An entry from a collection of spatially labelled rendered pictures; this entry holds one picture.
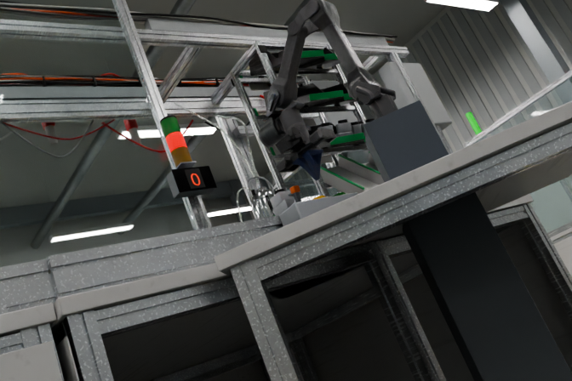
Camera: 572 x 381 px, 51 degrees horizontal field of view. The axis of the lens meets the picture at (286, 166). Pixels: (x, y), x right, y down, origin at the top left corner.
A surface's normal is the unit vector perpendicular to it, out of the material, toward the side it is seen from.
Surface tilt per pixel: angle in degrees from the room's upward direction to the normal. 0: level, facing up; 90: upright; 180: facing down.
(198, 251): 90
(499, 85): 90
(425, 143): 90
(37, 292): 90
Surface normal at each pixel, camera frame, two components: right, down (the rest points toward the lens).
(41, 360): 0.53, -0.48
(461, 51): -0.76, 0.08
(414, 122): -0.16, -0.29
